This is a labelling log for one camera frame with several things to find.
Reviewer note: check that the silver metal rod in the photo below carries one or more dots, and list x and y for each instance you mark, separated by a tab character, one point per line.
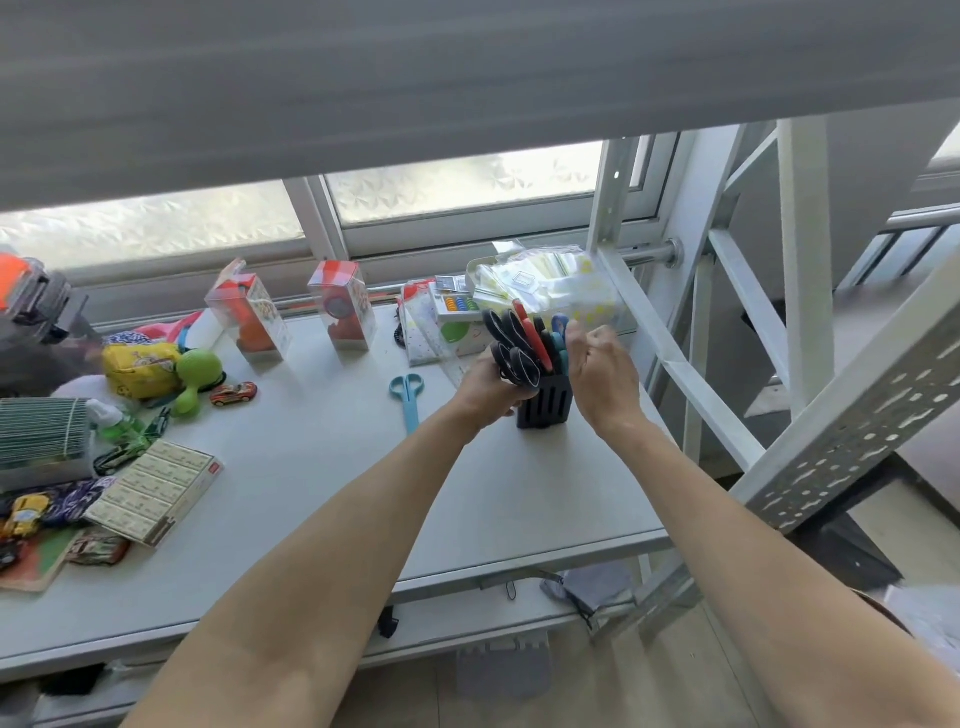
656	253

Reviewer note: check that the yellow printed pouch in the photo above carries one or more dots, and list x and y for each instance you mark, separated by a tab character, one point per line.
139	369

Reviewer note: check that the green plastic toy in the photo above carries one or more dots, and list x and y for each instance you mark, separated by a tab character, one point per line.
196	375

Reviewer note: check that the black scissor holder block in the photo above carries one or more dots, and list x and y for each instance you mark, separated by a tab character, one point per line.
546	409

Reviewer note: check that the person's left forearm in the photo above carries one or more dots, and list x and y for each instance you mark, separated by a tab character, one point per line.
322	570

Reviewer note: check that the person's right forearm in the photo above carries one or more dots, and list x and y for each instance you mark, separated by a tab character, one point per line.
750	570

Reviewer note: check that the clear stationery packet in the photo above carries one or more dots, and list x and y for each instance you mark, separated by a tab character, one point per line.
442	322

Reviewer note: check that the person's right fingers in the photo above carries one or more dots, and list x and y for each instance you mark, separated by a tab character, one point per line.
581	341

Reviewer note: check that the pink cloth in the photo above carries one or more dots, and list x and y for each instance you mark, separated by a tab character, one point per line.
169	328

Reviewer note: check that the box of white erasers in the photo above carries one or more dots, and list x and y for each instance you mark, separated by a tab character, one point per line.
154	491

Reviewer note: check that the blue patterned pouch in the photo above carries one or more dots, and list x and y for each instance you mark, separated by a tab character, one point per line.
79	499

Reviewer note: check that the packaged toy car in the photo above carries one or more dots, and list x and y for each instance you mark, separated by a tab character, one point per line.
99	546

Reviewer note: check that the white window frame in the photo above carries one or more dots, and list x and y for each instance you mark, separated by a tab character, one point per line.
360	240

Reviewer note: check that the person's right hand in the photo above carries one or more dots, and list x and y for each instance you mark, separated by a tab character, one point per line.
609	379

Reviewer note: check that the wooden puzzle board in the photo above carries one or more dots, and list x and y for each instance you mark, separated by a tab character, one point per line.
34	566

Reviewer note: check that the clear bag of white packets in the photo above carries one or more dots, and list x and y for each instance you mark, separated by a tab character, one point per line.
555	281

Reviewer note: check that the person's left hand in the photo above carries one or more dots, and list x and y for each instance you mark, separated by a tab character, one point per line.
484	394

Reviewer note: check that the light blue scissors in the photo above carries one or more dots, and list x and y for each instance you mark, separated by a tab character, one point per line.
407	397

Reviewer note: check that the clear box with orange toy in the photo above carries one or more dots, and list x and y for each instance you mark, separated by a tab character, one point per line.
251	311

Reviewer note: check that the white metal shelf rack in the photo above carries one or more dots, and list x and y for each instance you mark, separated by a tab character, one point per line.
806	315

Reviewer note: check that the clear box with red toy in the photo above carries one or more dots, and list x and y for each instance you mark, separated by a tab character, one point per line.
341	304

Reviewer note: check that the grey roller blind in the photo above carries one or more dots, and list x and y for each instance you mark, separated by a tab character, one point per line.
450	82

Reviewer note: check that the yellow toy car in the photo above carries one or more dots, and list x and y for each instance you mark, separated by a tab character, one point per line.
24	516

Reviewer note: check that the red toy car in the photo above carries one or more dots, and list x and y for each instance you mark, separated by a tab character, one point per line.
234	394

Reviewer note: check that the person's left fingers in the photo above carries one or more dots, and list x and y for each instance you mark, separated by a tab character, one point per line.
519	394

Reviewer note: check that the orange and black device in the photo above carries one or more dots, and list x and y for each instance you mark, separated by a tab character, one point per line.
34	296

